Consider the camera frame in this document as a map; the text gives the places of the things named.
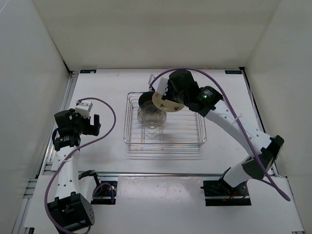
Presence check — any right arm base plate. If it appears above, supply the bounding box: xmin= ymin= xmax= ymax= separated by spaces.
xmin=200 ymin=180 xmax=252 ymax=207

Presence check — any chrome wire dish rack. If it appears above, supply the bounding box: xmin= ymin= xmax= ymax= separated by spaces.
xmin=123 ymin=92 xmax=207 ymax=147

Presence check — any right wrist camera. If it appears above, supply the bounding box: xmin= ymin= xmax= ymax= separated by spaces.
xmin=148 ymin=74 xmax=169 ymax=96

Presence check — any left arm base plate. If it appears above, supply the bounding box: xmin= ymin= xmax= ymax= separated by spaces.
xmin=91 ymin=177 xmax=118 ymax=205

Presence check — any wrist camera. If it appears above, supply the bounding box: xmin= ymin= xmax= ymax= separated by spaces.
xmin=148 ymin=74 xmax=169 ymax=96
xmin=75 ymin=100 xmax=93 ymax=119

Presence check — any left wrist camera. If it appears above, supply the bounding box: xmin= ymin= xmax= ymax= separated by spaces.
xmin=75 ymin=100 xmax=93 ymax=119

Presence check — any clear glass plate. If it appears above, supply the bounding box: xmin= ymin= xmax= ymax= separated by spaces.
xmin=137 ymin=102 xmax=167 ymax=121
xmin=137 ymin=105 xmax=167 ymax=129

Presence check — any beige ceramic plate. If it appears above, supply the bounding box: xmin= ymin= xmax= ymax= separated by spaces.
xmin=152 ymin=92 xmax=185 ymax=112

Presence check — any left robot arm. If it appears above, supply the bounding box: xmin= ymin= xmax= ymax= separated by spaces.
xmin=46 ymin=109 xmax=102 ymax=234

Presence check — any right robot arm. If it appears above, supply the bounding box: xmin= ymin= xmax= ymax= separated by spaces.
xmin=156 ymin=69 xmax=284 ymax=195

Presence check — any black round plate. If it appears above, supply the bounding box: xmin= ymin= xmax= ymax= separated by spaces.
xmin=138 ymin=91 xmax=155 ymax=107

